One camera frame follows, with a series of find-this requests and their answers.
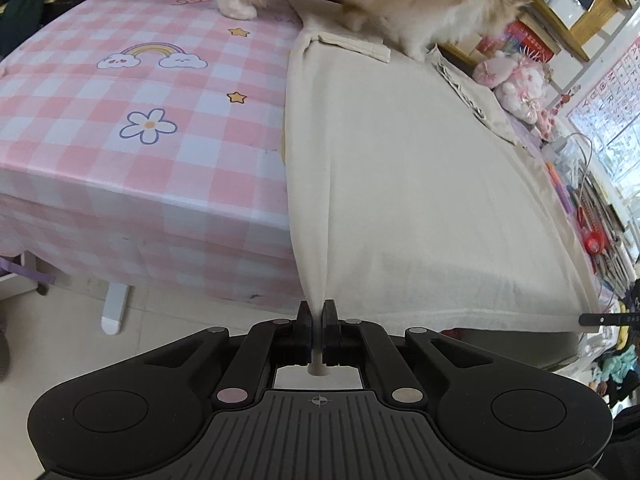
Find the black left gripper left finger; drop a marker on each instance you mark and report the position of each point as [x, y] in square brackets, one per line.
[221, 369]

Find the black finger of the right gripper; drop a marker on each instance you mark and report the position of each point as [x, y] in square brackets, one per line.
[609, 319]

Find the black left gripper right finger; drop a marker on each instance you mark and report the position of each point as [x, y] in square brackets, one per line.
[416, 368]

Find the cream white t-shirt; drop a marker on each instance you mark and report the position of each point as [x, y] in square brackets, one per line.
[412, 202]

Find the red toy on desk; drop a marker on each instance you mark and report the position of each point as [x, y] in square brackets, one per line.
[594, 237]

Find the white table leg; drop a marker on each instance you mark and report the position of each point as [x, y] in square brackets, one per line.
[114, 308]

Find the pink plush toy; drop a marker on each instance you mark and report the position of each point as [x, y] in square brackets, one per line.
[520, 85]

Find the pink checkered tablecloth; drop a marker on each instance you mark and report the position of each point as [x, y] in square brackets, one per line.
[141, 143]

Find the wooden bookshelf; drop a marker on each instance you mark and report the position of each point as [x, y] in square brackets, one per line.
[544, 29]

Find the alphabet wall poster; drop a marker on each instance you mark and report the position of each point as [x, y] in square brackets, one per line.
[609, 116]

